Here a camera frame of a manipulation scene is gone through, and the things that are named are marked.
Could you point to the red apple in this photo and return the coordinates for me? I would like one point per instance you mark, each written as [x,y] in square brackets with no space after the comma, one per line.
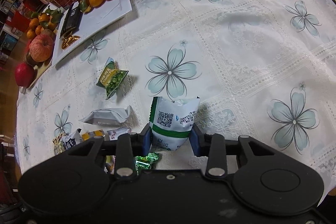
[24,74]

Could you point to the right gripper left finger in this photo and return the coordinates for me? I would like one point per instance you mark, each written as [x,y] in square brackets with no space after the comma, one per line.
[145,138]

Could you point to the yellow brown patterned snack packet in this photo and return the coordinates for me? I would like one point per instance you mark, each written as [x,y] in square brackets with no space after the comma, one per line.
[58,145]

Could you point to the shiny green candy wrapper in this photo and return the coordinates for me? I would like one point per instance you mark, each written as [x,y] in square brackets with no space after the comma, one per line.
[146,162]

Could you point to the silver grey snack packet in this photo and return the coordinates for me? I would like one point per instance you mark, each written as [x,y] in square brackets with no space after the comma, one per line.
[109,116]

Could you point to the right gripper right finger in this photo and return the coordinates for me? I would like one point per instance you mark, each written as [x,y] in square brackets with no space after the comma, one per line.
[195,138]

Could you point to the white rectangular plate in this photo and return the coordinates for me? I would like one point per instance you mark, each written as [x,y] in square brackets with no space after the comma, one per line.
[92,23]

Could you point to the gold chocolate coin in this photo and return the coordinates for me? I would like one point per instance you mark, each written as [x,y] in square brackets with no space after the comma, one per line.
[69,40]

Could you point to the orange-red apple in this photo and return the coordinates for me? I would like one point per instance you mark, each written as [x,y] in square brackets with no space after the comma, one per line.
[41,48]

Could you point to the silver yellow snack packet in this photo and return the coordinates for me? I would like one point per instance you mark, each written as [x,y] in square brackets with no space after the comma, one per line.
[112,134]

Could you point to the black snack packet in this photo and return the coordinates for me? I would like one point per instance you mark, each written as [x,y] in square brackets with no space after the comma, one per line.
[72,20]

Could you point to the white floral tablecloth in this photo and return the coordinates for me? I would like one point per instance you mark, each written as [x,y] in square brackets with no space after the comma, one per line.
[263,68]

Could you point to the green pea snack packet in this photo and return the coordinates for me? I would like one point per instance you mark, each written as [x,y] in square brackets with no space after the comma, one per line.
[111,78]

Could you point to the white blue snack packet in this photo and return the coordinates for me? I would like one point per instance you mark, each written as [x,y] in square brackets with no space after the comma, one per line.
[71,140]

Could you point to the white green snack packet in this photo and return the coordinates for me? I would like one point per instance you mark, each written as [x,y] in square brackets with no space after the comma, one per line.
[171,122]

